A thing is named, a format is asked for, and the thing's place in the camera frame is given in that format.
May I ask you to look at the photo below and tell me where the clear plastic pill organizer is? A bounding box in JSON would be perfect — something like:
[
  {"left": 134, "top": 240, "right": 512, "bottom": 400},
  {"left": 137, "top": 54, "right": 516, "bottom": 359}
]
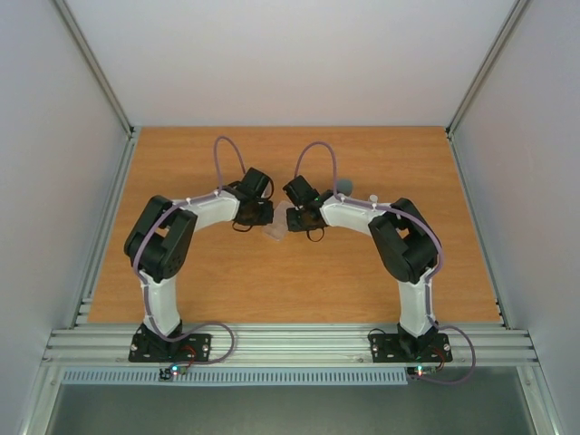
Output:
[{"left": 262, "top": 200, "right": 293, "bottom": 241}]

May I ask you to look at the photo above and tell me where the orange pill bottle grey cap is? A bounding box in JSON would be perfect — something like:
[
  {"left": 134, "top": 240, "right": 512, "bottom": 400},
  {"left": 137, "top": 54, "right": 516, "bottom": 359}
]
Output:
[{"left": 336, "top": 179, "right": 353, "bottom": 196}]

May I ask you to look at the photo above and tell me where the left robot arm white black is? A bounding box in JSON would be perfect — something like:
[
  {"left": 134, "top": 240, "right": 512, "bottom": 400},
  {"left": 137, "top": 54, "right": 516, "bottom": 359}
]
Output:
[{"left": 123, "top": 168, "right": 274, "bottom": 366}]

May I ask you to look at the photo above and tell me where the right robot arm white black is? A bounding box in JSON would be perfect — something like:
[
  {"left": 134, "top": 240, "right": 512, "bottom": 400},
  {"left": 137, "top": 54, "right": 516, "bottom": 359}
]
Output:
[{"left": 283, "top": 176, "right": 442, "bottom": 361}]

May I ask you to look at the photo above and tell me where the left small circuit board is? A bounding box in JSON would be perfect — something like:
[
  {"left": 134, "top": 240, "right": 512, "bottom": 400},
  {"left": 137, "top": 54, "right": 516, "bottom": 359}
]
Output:
[{"left": 159, "top": 365, "right": 189, "bottom": 382}]

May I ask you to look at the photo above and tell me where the small circuit board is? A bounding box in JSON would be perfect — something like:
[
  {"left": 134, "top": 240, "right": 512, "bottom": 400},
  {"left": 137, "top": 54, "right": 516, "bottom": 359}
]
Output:
[
  {"left": 159, "top": 365, "right": 189, "bottom": 382},
  {"left": 407, "top": 364, "right": 444, "bottom": 378}
]

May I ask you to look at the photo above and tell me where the right small circuit board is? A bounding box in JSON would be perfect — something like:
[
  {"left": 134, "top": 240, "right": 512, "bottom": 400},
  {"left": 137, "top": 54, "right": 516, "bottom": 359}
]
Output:
[{"left": 407, "top": 364, "right": 444, "bottom": 378}]

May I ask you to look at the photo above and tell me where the grey slotted cable duct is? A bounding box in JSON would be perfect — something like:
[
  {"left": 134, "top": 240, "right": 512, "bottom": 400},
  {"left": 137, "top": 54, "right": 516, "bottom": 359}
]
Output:
[{"left": 62, "top": 367, "right": 408, "bottom": 387}]

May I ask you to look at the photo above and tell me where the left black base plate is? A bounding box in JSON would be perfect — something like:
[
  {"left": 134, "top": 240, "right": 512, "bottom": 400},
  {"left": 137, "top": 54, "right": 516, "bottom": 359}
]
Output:
[{"left": 128, "top": 324, "right": 212, "bottom": 363}]

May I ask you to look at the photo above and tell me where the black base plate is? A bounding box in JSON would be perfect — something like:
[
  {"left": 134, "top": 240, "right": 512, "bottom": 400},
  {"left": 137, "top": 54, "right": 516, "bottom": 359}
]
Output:
[
  {"left": 128, "top": 324, "right": 212, "bottom": 363},
  {"left": 367, "top": 329, "right": 453, "bottom": 363}
]

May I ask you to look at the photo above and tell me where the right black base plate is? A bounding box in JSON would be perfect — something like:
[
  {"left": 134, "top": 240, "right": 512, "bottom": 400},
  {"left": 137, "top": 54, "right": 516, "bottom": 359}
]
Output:
[{"left": 367, "top": 329, "right": 453, "bottom": 363}]

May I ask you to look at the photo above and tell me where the aluminium front frame rail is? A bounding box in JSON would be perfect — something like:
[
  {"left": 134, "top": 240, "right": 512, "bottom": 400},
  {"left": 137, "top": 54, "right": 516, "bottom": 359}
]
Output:
[{"left": 42, "top": 323, "right": 539, "bottom": 367}]

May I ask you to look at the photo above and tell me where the left aluminium corner post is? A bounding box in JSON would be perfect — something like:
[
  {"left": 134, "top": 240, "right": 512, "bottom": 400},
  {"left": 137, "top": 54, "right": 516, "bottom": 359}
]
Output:
[{"left": 51, "top": 0, "right": 134, "bottom": 138}]

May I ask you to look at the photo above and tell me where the aluminium corner post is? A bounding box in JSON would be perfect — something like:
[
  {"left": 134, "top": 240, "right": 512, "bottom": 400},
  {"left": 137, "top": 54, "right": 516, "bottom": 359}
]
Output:
[
  {"left": 51, "top": 0, "right": 134, "bottom": 138},
  {"left": 445, "top": 0, "right": 531, "bottom": 140}
]

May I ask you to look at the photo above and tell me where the right aluminium corner post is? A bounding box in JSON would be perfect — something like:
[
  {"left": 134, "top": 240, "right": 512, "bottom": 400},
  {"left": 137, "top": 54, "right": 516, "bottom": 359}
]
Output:
[{"left": 445, "top": 0, "right": 531, "bottom": 140}]

